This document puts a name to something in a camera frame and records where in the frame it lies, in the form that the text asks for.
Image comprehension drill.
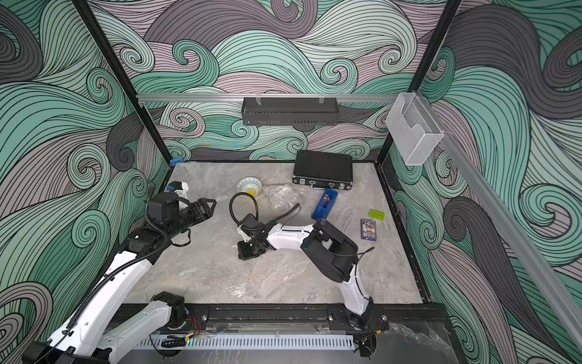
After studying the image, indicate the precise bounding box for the blue corner clip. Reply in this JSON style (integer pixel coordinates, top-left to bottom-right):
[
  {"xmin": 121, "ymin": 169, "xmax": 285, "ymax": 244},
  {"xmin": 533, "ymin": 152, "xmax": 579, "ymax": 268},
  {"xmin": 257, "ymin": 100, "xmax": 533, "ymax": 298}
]
[{"xmin": 170, "ymin": 158, "xmax": 184, "ymax": 166}]

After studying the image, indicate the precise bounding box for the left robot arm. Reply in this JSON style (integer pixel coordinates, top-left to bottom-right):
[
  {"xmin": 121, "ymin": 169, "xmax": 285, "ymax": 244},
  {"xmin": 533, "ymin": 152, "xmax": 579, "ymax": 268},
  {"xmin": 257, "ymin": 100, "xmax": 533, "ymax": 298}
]
[{"xmin": 22, "ymin": 191, "xmax": 217, "ymax": 363}]

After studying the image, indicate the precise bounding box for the black hard case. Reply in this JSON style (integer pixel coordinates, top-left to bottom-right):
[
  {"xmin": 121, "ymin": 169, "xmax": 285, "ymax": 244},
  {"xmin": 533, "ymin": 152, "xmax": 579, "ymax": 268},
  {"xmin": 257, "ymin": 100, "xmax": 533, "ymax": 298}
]
[{"xmin": 292, "ymin": 150, "xmax": 353, "ymax": 190}]

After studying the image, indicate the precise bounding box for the white slotted cable duct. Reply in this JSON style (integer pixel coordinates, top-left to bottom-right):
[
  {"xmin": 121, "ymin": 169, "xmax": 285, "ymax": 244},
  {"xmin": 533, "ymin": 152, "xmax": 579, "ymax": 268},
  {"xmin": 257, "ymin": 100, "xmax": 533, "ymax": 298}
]
[{"xmin": 135, "ymin": 334, "xmax": 356, "ymax": 351}]

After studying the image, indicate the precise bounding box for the clear acrylic wall holder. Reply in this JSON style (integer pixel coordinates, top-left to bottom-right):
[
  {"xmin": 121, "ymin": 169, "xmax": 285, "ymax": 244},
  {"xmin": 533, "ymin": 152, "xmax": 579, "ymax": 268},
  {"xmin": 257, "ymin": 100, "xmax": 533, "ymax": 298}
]
[{"xmin": 386, "ymin": 93, "xmax": 443, "ymax": 166}]

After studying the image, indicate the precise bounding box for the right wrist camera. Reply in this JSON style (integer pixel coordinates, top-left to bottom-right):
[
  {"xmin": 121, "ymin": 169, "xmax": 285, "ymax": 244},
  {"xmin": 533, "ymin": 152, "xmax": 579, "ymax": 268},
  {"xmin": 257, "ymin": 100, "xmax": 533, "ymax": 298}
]
[{"xmin": 237, "ymin": 228, "xmax": 251, "ymax": 243}]

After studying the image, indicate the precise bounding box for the black perforated wall tray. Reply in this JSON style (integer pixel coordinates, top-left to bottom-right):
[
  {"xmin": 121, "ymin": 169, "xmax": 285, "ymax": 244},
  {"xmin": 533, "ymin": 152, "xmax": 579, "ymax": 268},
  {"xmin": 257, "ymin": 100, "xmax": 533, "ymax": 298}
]
[{"xmin": 241, "ymin": 98, "xmax": 340, "ymax": 127}]

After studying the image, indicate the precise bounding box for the green sticky note pad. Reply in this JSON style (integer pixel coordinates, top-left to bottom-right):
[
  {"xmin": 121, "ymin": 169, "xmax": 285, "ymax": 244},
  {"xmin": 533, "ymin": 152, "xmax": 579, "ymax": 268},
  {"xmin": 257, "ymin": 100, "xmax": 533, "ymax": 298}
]
[{"xmin": 368, "ymin": 209, "xmax": 386, "ymax": 221}]

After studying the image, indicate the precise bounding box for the clear bubble wrap sheet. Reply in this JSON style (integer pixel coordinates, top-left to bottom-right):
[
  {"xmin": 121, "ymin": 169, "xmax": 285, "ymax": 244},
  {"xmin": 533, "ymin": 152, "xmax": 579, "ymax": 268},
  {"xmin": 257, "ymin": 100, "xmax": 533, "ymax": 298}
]
[
  {"xmin": 263, "ymin": 183, "xmax": 302, "ymax": 214},
  {"xmin": 177, "ymin": 230, "xmax": 343, "ymax": 303}
]

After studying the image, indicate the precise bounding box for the aluminium rail right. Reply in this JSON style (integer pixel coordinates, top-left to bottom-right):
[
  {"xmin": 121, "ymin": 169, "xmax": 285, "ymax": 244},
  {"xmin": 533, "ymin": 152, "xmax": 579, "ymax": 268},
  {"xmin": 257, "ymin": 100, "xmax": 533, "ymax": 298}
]
[{"xmin": 424, "ymin": 97, "xmax": 582, "ymax": 351}]

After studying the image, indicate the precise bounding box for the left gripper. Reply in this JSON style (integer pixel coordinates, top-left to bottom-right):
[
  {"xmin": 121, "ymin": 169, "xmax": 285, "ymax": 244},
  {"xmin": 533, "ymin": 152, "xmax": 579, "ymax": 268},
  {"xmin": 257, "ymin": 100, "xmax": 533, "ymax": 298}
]
[{"xmin": 165, "ymin": 198, "xmax": 215, "ymax": 241}]

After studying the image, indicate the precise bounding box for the aluminium rail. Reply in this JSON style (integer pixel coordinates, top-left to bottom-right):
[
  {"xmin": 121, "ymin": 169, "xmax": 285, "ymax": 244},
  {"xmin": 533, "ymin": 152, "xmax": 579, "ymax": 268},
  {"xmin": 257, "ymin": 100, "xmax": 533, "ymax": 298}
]
[
  {"xmin": 424, "ymin": 97, "xmax": 582, "ymax": 351},
  {"xmin": 136, "ymin": 93, "xmax": 398, "ymax": 104}
]

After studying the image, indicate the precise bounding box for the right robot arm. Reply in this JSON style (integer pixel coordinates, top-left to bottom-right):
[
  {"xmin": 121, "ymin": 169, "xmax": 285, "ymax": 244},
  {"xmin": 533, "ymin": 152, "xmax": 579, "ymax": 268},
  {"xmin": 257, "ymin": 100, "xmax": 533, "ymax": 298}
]
[{"xmin": 237, "ymin": 214, "xmax": 374, "ymax": 330}]

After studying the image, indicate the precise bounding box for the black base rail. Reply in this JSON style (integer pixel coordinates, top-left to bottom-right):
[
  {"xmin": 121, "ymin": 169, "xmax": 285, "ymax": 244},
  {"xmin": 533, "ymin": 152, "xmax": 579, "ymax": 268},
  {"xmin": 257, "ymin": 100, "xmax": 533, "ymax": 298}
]
[{"xmin": 185, "ymin": 303, "xmax": 449, "ymax": 331}]

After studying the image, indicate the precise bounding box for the blue tape dispenser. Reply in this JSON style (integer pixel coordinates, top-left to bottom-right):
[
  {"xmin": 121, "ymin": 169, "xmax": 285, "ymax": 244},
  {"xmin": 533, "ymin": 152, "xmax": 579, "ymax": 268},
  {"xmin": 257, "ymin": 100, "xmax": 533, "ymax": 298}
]
[{"xmin": 312, "ymin": 189, "xmax": 338, "ymax": 220}]

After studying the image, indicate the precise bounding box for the blue patterned ceramic bowl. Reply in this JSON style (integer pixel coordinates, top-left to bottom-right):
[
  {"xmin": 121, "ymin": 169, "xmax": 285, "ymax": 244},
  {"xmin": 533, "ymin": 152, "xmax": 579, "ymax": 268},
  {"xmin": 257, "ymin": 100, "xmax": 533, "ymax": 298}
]
[{"xmin": 265, "ymin": 184, "xmax": 301, "ymax": 212}]

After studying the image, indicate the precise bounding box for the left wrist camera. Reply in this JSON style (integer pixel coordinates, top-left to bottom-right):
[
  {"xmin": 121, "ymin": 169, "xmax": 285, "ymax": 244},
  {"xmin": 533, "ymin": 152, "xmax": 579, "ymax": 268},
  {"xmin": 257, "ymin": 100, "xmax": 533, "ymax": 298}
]
[{"xmin": 167, "ymin": 181, "xmax": 189, "ymax": 210}]

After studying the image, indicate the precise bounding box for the aluminium rail back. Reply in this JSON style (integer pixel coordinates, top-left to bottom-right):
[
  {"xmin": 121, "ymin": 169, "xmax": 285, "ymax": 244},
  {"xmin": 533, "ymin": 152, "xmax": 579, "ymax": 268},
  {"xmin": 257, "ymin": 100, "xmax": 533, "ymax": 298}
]
[{"xmin": 136, "ymin": 93, "xmax": 398, "ymax": 104}]

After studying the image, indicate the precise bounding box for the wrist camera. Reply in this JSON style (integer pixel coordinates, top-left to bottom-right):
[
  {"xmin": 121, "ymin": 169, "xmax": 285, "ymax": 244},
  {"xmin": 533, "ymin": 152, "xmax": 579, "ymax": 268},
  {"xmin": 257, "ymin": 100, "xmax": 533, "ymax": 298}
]
[
  {"xmin": 237, "ymin": 228, "xmax": 251, "ymax": 243},
  {"xmin": 167, "ymin": 181, "xmax": 189, "ymax": 210}
]

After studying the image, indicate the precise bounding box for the yellow patterned ceramic bowl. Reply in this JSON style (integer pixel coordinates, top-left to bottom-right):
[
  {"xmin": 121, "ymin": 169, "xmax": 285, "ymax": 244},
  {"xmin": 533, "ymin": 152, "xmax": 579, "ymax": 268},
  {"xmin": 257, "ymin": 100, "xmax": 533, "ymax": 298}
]
[{"xmin": 236, "ymin": 177, "xmax": 262, "ymax": 197}]

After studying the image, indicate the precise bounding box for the small patterned card box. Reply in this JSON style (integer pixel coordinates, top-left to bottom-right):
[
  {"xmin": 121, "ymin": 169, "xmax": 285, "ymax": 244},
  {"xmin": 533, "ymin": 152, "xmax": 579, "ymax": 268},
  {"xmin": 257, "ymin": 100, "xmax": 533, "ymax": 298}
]
[{"xmin": 360, "ymin": 218, "xmax": 377, "ymax": 241}]

